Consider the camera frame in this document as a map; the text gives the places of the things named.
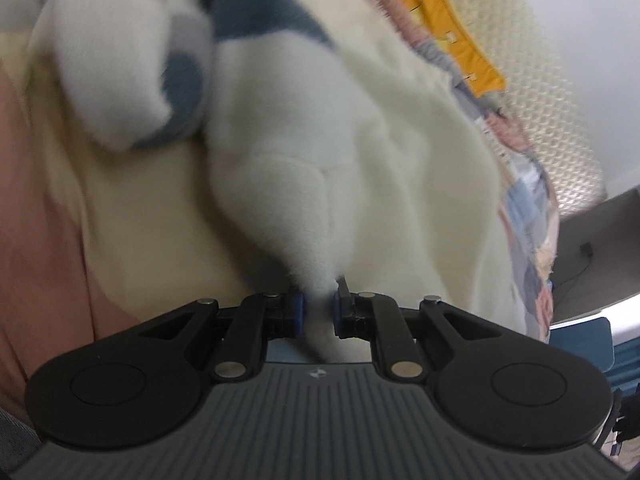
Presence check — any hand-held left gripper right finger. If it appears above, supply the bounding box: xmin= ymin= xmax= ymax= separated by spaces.
xmin=332 ymin=276 xmax=502 ymax=381

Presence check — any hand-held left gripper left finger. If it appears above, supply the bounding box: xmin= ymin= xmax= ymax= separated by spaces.
xmin=136 ymin=290 xmax=306 ymax=381

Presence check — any white fuzzy blue-striped sweater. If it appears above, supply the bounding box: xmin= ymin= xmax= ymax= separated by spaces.
xmin=30 ymin=0 xmax=530 ymax=364

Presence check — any blue storage box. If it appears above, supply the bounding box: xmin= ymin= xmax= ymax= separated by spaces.
xmin=548 ymin=317 xmax=615 ymax=377

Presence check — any patchwork bed quilt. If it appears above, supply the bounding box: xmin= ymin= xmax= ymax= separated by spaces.
xmin=0 ymin=0 xmax=562 ymax=428

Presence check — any grey bedside cabinet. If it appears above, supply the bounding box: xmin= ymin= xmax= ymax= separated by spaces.
xmin=549 ymin=189 xmax=640 ymax=327

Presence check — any yellow pillow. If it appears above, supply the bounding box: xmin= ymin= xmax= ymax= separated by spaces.
xmin=394 ymin=0 xmax=507 ymax=99

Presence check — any black wall charger with cable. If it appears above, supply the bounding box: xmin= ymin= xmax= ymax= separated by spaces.
xmin=554 ymin=242 xmax=597 ymax=297

